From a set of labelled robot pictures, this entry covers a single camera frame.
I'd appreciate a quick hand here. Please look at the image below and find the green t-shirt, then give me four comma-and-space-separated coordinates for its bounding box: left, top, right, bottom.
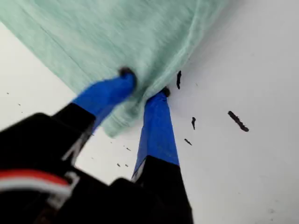
0, 0, 225, 138

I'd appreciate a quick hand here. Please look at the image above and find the long black debris fleck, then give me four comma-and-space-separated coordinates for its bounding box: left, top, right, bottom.
228, 111, 249, 133

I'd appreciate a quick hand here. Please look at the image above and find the gripper red white wire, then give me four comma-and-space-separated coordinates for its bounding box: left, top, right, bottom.
0, 169, 73, 199

